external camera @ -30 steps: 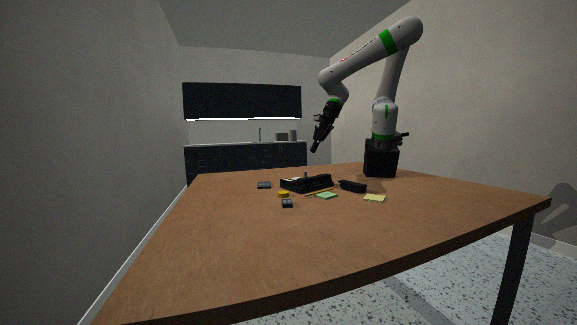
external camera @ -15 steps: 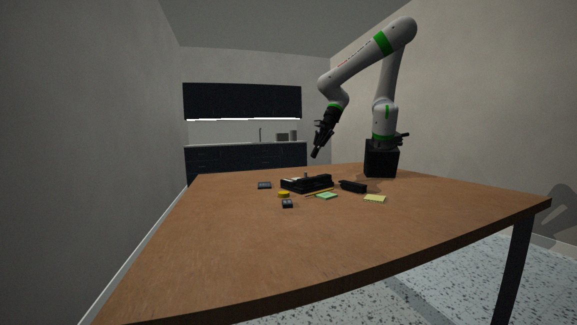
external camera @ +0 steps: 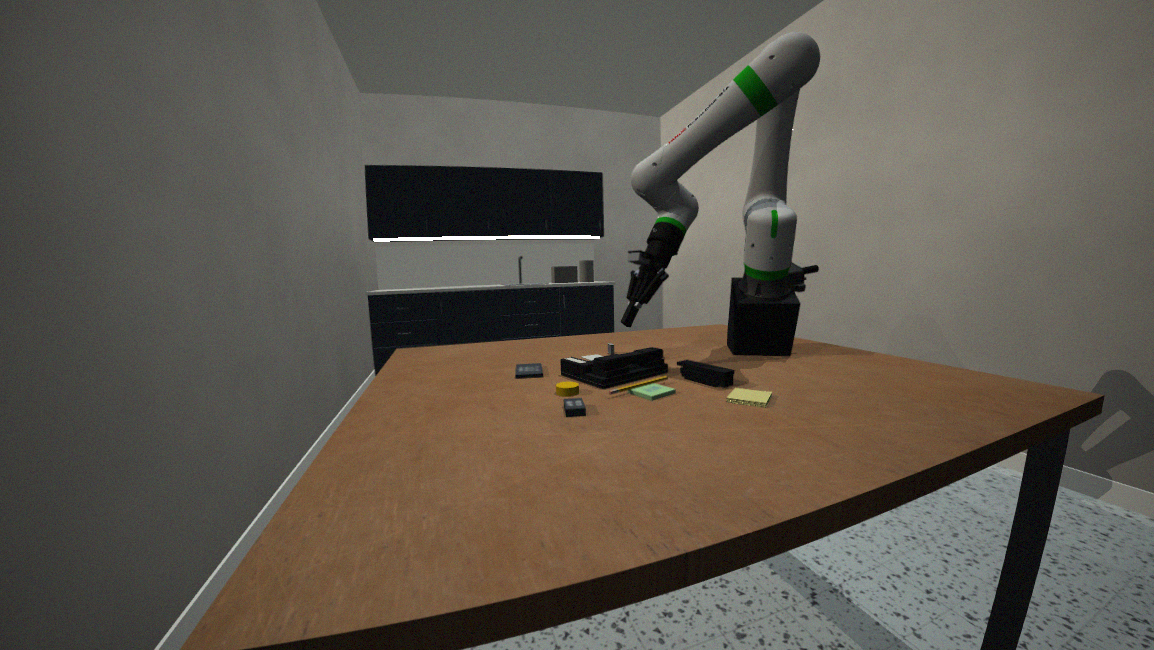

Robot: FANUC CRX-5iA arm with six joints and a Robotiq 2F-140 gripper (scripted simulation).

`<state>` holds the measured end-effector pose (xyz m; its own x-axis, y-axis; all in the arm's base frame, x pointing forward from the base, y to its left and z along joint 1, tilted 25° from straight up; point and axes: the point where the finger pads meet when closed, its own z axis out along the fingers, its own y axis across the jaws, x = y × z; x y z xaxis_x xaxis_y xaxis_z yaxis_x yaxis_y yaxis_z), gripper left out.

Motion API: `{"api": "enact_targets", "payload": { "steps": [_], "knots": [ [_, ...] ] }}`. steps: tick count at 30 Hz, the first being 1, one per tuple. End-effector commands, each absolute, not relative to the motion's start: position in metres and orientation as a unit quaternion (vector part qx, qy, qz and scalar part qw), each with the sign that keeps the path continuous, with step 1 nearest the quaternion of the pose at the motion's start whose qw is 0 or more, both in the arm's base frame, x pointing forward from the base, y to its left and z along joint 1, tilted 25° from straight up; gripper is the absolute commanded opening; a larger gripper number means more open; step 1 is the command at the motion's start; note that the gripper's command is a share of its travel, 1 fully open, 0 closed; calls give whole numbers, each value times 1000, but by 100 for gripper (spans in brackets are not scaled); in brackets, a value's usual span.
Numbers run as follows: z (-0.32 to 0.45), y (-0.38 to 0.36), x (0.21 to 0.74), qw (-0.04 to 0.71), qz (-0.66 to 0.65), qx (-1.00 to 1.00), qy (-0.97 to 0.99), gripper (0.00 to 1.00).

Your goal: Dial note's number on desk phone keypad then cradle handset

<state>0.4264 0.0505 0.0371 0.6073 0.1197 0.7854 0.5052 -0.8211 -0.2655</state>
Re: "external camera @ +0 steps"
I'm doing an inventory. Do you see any pale yellow sticky note pad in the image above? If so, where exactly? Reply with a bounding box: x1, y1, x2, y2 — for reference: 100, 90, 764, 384
726, 388, 772, 408

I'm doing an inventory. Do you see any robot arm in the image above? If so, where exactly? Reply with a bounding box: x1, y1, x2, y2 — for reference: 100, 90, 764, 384
631, 32, 820, 302

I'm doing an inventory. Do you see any grey pocket calculator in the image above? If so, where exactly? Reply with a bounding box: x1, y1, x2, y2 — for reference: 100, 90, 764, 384
515, 363, 544, 379

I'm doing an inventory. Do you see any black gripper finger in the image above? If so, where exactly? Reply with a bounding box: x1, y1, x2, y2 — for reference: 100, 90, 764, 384
623, 266, 669, 327
621, 266, 646, 327

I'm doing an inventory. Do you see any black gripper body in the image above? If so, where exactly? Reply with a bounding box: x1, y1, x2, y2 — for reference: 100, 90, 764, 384
645, 240, 674, 281

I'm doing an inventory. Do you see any black telephone handset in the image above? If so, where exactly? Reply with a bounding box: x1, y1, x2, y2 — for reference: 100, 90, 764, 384
593, 348, 664, 371

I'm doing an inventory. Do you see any yellow pencil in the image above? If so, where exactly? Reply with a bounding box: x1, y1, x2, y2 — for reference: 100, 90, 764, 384
609, 376, 668, 394

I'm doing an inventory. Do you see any black desk phone body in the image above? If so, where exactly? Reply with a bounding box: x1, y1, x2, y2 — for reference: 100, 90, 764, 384
561, 357, 668, 389

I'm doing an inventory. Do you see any light green sticky note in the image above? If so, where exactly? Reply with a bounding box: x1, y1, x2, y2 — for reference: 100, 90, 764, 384
627, 383, 676, 401

